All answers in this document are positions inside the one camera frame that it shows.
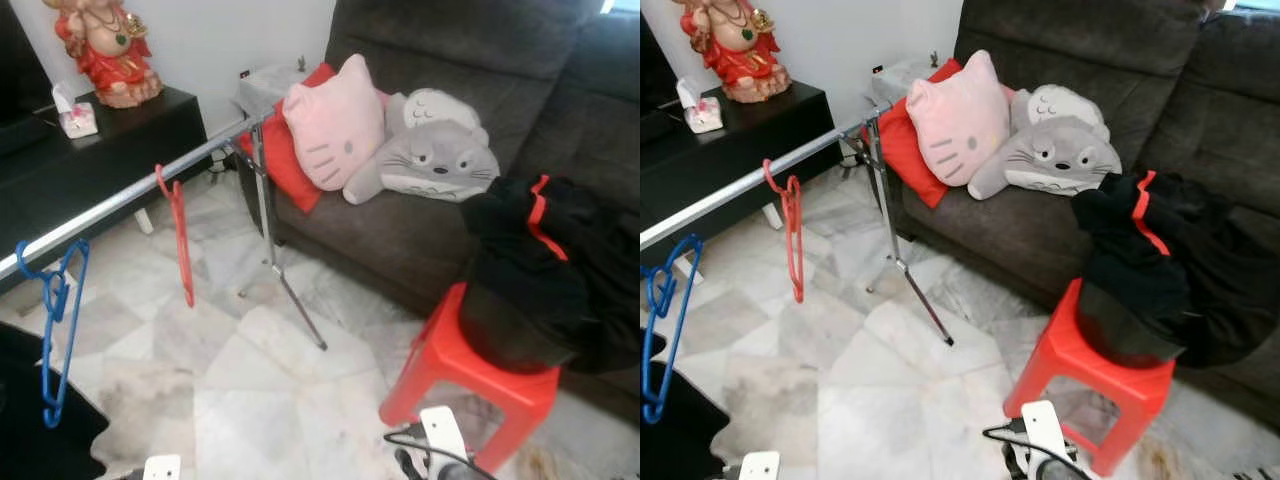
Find navy shirt red collar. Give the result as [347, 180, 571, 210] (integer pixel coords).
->
[1071, 169, 1280, 367]
[459, 172, 641, 377]

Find blue plastic hanger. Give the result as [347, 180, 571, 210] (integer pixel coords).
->
[14, 237, 92, 430]
[640, 234, 705, 427]

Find red plastic hanger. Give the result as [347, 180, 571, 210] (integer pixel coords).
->
[762, 157, 805, 305]
[154, 162, 197, 310]

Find silver metal clothes rack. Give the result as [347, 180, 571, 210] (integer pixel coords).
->
[0, 104, 332, 352]
[640, 99, 957, 349]

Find white pink tissue box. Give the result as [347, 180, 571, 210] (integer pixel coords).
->
[676, 76, 727, 135]
[51, 81, 102, 140]

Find black TV console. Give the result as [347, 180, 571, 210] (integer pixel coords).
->
[640, 79, 840, 292]
[0, 84, 212, 297]

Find red seated figurine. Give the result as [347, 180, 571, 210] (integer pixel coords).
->
[679, 0, 794, 105]
[44, 0, 165, 110]

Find grey Totoro plush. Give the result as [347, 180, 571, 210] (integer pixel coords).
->
[342, 87, 502, 207]
[966, 84, 1125, 200]

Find red plastic stool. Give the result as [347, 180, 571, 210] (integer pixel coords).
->
[377, 281, 564, 474]
[1002, 277, 1179, 479]

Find dark grey sofa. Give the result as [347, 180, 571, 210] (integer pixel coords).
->
[234, 0, 641, 422]
[864, 0, 1280, 427]

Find red cushion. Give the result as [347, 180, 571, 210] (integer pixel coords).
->
[877, 57, 967, 210]
[237, 61, 337, 215]

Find translucent plastic container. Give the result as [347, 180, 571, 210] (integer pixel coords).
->
[236, 64, 312, 117]
[864, 59, 937, 107]

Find pink cat face pillow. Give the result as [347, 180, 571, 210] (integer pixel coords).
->
[281, 52, 389, 194]
[904, 49, 1014, 189]

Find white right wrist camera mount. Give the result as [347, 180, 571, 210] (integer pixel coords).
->
[417, 404, 470, 467]
[1017, 399, 1070, 467]

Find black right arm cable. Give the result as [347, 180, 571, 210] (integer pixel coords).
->
[382, 424, 502, 480]
[982, 419, 1092, 480]

